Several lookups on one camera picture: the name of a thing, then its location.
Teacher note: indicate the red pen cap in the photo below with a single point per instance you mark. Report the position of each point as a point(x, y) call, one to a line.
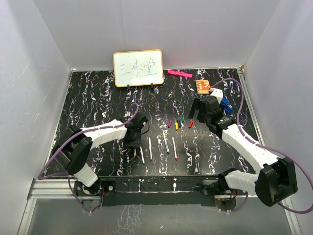
point(191, 124)

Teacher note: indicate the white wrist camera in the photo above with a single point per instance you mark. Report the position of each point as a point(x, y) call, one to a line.
point(217, 93)
point(128, 113)

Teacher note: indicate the blue stapler tool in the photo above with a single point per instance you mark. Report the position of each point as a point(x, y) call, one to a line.
point(227, 106)

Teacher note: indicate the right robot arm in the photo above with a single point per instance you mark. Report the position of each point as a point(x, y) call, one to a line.
point(274, 178)

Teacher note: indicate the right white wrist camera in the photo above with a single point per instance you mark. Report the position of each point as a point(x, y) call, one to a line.
point(217, 93)

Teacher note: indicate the small whiteboard with wooden frame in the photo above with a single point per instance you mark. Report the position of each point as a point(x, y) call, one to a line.
point(138, 68)

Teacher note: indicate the white pen red tip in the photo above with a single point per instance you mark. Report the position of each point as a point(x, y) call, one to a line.
point(174, 148)

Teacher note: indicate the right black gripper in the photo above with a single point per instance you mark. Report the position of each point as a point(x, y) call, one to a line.
point(196, 105)

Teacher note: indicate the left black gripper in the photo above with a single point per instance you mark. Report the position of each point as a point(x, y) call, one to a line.
point(134, 144)

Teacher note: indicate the pink plastic clip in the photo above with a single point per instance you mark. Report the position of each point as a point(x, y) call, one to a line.
point(179, 73)

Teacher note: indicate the white pen blue tip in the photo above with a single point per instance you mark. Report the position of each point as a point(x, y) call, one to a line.
point(166, 144)

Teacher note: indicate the white pen purple tip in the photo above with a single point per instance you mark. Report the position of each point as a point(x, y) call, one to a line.
point(150, 148)

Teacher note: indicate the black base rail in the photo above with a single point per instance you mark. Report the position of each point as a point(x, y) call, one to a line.
point(160, 190)

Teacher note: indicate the white pen green tip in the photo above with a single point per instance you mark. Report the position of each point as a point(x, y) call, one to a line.
point(142, 155)

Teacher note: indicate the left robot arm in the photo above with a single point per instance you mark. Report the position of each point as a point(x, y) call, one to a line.
point(76, 143)

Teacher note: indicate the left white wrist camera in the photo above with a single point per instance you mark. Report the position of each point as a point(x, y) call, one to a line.
point(128, 113)

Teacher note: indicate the orange card pack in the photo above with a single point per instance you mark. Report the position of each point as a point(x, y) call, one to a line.
point(203, 86)

